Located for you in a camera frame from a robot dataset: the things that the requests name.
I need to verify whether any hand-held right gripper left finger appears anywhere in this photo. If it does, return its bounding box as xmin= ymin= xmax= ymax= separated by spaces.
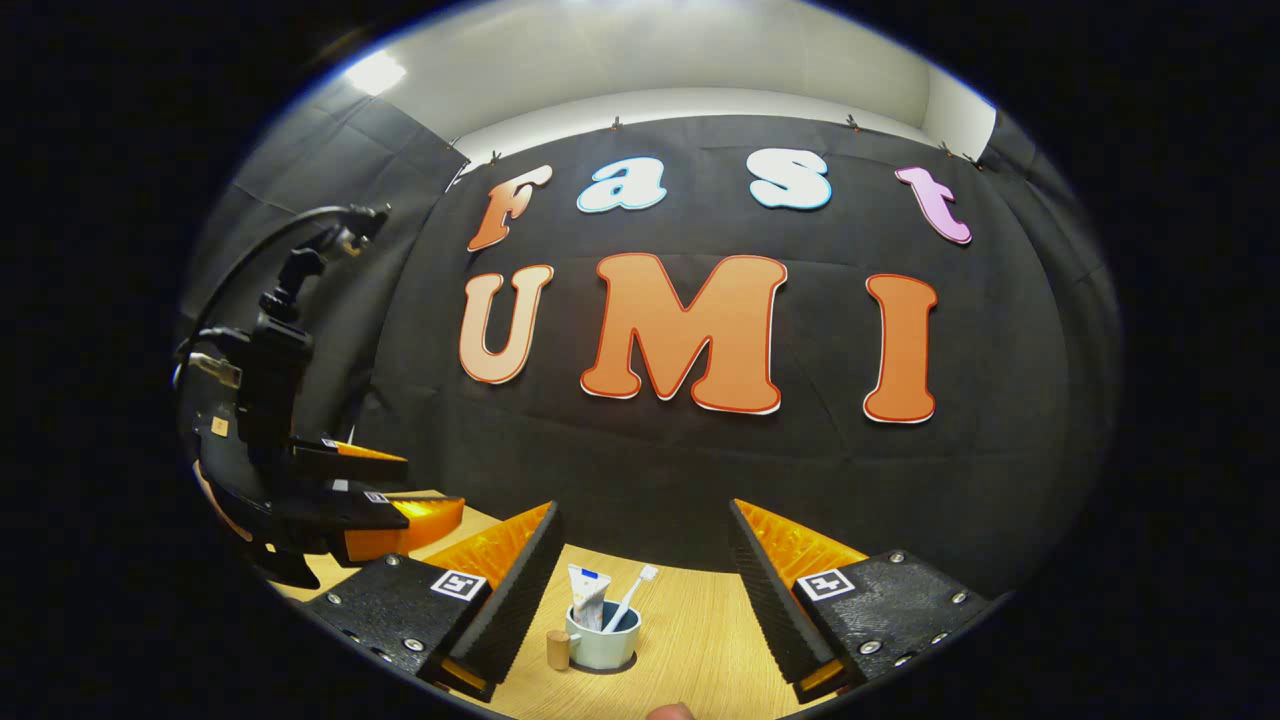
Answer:
xmin=300 ymin=500 xmax=564 ymax=703

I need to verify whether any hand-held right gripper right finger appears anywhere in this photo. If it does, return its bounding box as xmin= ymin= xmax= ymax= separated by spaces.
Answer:
xmin=728 ymin=498 xmax=991 ymax=704

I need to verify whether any white toothpaste tube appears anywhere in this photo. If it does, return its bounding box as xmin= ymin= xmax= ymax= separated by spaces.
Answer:
xmin=567 ymin=563 xmax=612 ymax=631

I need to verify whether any light blue cup wooden handle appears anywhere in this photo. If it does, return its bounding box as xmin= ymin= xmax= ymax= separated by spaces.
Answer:
xmin=546 ymin=598 xmax=642 ymax=672

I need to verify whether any white toothbrush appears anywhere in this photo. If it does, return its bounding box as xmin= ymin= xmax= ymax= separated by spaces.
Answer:
xmin=602 ymin=565 xmax=659 ymax=633

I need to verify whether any round brown coaster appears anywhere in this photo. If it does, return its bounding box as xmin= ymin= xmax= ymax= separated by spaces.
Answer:
xmin=568 ymin=648 xmax=642 ymax=677

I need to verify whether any wooden desktop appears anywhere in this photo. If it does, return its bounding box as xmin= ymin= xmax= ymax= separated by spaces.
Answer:
xmin=270 ymin=490 xmax=831 ymax=720

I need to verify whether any black backdrop cloth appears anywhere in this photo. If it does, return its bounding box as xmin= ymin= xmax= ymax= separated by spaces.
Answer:
xmin=180 ymin=80 xmax=1121 ymax=601

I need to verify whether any ceiling light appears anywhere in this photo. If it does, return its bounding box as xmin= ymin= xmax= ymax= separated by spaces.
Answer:
xmin=345 ymin=50 xmax=409 ymax=98

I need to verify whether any black cable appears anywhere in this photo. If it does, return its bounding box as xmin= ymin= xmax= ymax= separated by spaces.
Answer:
xmin=180 ymin=205 xmax=386 ymax=351

